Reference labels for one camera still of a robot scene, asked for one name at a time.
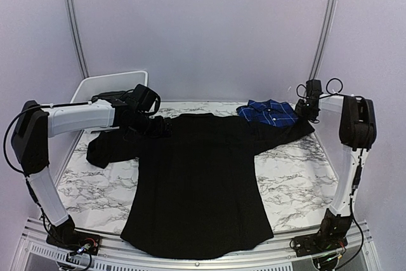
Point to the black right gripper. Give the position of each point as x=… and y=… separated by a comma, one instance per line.
x=298, y=112

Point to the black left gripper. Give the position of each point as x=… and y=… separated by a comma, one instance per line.
x=158, y=131

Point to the black long sleeve shirt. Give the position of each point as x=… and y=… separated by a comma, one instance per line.
x=197, y=196

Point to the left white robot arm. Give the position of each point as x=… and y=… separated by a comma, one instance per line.
x=31, y=129

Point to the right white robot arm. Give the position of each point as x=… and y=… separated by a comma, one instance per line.
x=357, y=133

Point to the blue plaid folded shirt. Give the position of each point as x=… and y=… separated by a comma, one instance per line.
x=271, y=112

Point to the dark clothes in bin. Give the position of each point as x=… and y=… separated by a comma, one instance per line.
x=108, y=95

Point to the white plastic bin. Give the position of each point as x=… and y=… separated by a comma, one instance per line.
x=123, y=81

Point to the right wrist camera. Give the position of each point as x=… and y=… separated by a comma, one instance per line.
x=313, y=89

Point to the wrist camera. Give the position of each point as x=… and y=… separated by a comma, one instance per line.
x=144, y=100
x=313, y=89

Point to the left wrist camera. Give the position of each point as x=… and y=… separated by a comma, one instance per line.
x=144, y=100

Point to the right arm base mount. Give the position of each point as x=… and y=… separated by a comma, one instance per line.
x=320, y=244

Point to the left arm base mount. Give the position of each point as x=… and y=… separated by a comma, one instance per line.
x=73, y=242

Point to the left aluminium corner post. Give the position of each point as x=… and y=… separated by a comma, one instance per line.
x=76, y=38

